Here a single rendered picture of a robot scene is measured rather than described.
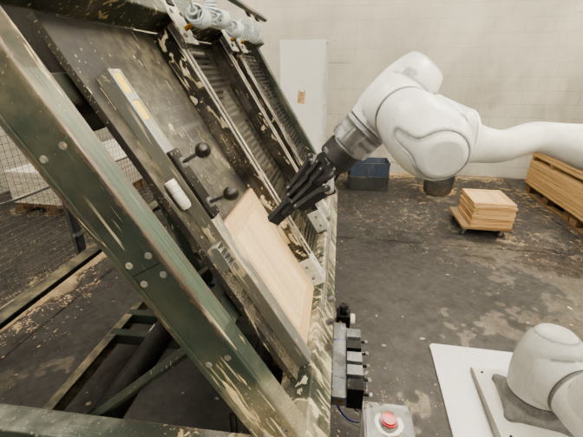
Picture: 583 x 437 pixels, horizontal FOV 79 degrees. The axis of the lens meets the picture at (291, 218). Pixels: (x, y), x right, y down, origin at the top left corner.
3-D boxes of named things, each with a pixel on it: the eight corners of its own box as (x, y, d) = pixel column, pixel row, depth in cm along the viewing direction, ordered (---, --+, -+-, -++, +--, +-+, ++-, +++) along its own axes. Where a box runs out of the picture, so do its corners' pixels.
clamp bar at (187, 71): (309, 290, 144) (363, 268, 137) (127, 3, 111) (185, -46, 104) (311, 277, 154) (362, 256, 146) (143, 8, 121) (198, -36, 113)
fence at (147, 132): (298, 368, 108) (310, 363, 107) (94, 78, 81) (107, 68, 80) (300, 355, 112) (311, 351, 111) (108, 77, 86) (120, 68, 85)
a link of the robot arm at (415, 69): (343, 100, 72) (358, 124, 61) (403, 35, 65) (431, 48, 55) (377, 132, 76) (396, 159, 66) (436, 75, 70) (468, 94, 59)
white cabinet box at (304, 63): (320, 196, 516) (325, 39, 436) (281, 193, 525) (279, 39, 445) (324, 183, 572) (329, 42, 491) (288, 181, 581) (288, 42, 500)
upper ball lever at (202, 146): (179, 173, 89) (206, 158, 80) (170, 160, 88) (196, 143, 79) (190, 166, 92) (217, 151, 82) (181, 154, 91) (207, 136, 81)
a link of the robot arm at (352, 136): (363, 127, 64) (339, 150, 66) (389, 149, 70) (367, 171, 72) (344, 103, 70) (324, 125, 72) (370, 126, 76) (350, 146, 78)
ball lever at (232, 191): (206, 212, 93) (234, 202, 83) (197, 200, 92) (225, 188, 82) (215, 205, 95) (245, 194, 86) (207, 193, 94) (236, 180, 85)
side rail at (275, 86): (318, 187, 280) (330, 181, 277) (244, 55, 250) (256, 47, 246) (318, 184, 288) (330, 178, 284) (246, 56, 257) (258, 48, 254)
